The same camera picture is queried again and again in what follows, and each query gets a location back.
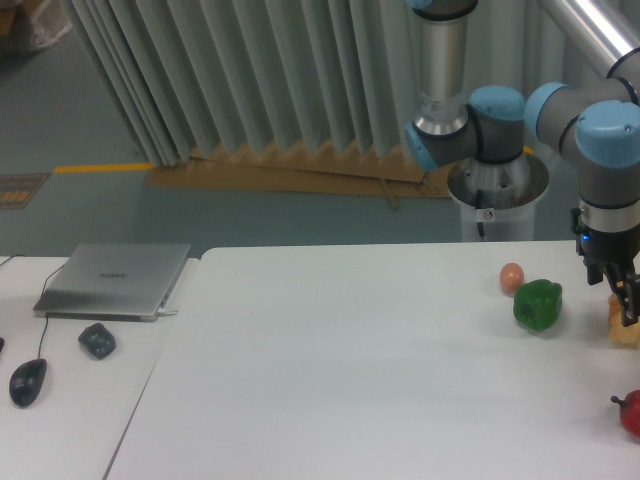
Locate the yellow corn bread toy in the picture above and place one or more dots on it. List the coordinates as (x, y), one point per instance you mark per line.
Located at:
(625, 336)

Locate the cardboard box in corner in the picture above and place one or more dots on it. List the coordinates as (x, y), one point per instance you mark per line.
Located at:
(29, 26)

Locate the brown egg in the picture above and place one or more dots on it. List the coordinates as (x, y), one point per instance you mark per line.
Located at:
(511, 277)

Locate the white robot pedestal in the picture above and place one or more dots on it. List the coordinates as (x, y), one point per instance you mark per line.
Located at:
(497, 212)

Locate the black computer mouse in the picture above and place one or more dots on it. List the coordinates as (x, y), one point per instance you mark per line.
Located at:
(27, 381)

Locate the grey folding curtain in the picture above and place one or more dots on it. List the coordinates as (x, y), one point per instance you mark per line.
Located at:
(337, 80)

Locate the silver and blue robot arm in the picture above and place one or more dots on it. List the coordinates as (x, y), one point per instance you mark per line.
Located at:
(595, 129)

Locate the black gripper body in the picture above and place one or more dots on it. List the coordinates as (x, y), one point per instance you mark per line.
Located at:
(608, 254)

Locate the green bell pepper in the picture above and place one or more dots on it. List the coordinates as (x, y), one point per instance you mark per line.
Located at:
(537, 304)

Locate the silver closed laptop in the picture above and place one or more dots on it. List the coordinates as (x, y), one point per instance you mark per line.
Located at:
(116, 281)

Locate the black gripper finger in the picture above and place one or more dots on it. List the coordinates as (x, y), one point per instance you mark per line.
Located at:
(624, 284)

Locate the red bell pepper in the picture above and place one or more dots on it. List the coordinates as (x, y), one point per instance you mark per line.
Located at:
(629, 412)

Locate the flat brown cardboard sheet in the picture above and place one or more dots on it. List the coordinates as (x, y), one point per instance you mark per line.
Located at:
(327, 171)

